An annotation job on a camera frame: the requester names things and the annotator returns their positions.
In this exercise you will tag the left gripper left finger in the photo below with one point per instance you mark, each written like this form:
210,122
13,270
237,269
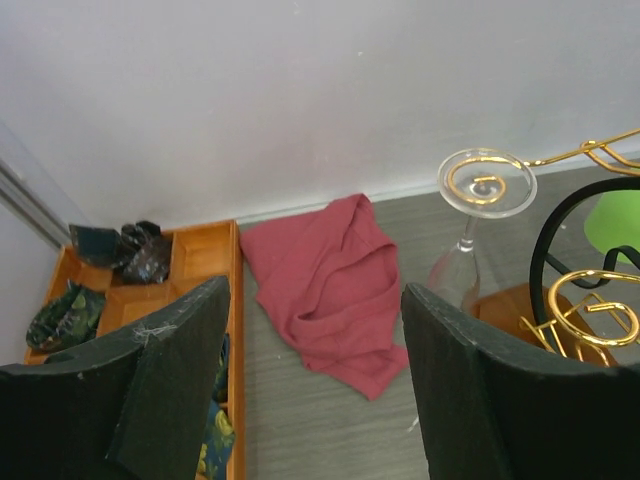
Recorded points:
131,404

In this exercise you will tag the dark navy folded cloth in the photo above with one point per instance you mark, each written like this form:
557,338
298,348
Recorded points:
139,252

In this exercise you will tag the blue yellow floral cloth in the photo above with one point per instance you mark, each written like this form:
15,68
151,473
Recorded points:
219,434

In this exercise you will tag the gold wire glass rack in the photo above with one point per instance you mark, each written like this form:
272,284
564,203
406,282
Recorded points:
548,276

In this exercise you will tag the maroon cloth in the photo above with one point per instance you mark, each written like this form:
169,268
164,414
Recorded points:
329,283

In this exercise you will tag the clear wine glass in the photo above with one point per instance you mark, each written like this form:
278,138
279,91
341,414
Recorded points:
483,184

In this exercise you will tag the wooden compartment tray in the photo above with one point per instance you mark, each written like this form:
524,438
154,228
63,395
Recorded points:
198,254

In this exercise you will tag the dark green patterned cloth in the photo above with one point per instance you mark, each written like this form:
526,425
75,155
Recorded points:
67,320

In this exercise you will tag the green goblet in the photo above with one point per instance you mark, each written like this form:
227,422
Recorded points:
614,221

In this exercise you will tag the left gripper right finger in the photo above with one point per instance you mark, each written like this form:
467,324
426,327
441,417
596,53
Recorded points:
492,406

